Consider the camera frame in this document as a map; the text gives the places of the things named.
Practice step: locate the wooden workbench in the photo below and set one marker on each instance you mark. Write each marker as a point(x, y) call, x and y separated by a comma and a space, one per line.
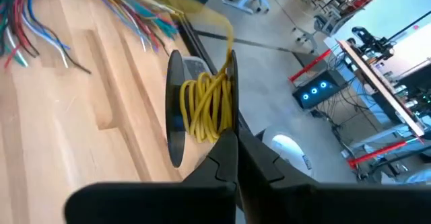
point(380, 86)

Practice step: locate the black computer tower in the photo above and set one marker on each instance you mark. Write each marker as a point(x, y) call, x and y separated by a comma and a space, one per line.
point(333, 93)

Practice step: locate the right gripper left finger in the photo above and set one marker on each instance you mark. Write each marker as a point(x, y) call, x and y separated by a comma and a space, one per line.
point(168, 204)

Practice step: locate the white rounded floor object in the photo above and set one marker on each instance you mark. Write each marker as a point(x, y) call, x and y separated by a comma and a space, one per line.
point(289, 150)

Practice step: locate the black background robot arm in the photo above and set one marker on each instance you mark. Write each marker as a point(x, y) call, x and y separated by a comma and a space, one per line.
point(370, 42)

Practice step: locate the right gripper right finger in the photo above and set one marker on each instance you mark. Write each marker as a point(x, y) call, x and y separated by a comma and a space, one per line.
point(320, 207)

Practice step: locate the red metal bar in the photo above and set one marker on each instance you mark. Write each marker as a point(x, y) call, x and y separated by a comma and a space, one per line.
point(309, 66)
point(377, 153)

